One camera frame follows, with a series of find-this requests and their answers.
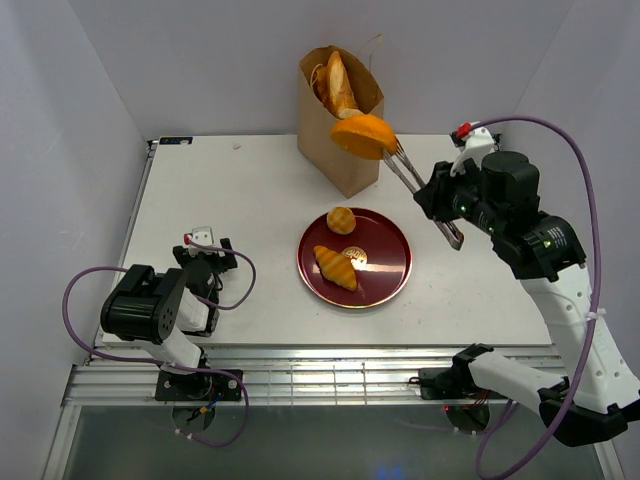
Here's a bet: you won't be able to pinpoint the large braided pastry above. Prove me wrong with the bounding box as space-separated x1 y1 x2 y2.
310 65 330 109

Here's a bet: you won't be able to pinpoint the long baguette bread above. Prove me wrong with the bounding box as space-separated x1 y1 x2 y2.
327 51 358 118

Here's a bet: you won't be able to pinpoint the dark red round plate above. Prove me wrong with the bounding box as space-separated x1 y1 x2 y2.
296 207 412 309

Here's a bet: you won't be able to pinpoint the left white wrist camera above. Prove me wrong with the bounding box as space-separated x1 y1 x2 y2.
184 226 215 249

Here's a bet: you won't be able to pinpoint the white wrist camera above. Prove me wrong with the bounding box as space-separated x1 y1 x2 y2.
184 226 215 249
449 122 496 177

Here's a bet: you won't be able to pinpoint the brown paper bag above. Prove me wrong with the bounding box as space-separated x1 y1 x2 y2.
297 45 384 198

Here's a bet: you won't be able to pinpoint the purple cable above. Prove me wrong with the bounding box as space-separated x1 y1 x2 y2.
62 237 257 448
472 115 604 480

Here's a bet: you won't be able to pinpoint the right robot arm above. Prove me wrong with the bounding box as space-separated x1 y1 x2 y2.
414 151 639 447

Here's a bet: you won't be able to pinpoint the pale crescent bread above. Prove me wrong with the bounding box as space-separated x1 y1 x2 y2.
337 108 363 120

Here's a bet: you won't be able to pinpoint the aluminium rail frame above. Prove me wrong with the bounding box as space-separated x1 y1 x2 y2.
63 346 460 406

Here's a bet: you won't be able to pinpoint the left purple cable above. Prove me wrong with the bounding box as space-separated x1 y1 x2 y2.
62 237 257 448

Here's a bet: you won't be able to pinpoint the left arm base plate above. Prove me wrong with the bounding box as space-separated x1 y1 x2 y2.
154 370 243 402

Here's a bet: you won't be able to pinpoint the left blue corner sticker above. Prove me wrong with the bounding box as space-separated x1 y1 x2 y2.
159 136 193 145

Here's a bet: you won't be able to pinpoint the small golden croissant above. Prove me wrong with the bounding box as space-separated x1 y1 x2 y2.
313 245 358 291

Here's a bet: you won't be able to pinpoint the metal kitchen tongs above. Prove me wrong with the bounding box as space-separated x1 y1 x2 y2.
383 138 464 251

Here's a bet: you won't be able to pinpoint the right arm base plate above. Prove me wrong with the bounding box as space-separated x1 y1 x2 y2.
408 367 486 401

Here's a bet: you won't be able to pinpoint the small round bun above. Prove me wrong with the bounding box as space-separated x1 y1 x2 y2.
326 206 357 235

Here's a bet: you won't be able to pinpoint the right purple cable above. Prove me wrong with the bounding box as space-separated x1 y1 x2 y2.
472 115 604 480

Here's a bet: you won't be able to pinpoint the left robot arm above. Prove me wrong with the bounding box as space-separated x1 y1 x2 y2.
100 238 238 401

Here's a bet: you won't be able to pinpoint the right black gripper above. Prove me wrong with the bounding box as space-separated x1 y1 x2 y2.
413 156 503 237

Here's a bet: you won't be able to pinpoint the oval orange bun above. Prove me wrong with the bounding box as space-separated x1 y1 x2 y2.
330 114 398 160

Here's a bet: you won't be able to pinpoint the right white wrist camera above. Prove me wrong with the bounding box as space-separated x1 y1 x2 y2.
449 122 496 177

